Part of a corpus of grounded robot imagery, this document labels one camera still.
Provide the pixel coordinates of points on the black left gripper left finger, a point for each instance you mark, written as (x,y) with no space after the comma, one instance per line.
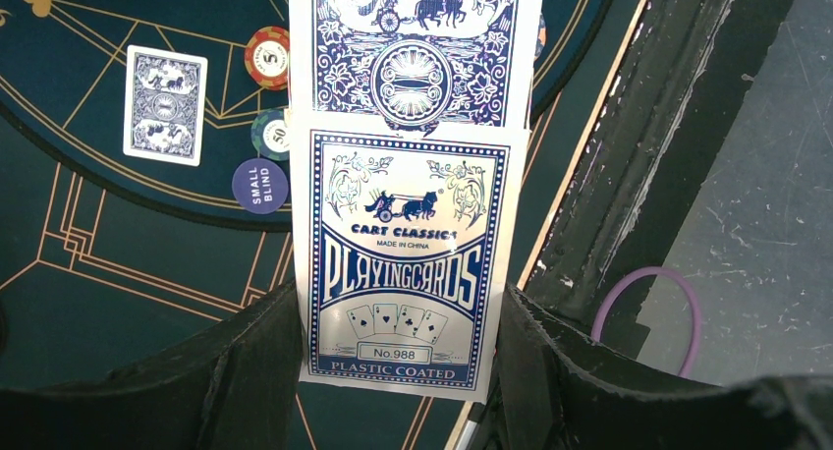
(231,386)

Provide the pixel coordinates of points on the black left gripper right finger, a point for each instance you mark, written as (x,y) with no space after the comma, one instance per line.
(561,390)

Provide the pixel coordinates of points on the blue small blind button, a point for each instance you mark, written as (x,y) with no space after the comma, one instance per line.
(260,186)

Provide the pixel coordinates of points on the blue playing card deck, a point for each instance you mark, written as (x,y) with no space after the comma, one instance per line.
(402,243)

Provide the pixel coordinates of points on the green chip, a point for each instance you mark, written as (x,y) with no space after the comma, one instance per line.
(269,135)

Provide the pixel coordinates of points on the dealt card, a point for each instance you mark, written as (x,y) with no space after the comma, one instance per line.
(164,105)

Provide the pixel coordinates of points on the red chip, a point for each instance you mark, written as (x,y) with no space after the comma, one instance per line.
(267,57)

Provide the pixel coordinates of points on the purple white poker chip stack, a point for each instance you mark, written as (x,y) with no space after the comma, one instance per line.
(540,37)

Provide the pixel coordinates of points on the card sliding from deck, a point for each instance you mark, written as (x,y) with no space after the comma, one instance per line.
(414,64)

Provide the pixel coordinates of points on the dark green poker mat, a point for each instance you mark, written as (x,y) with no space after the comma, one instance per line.
(106,259)

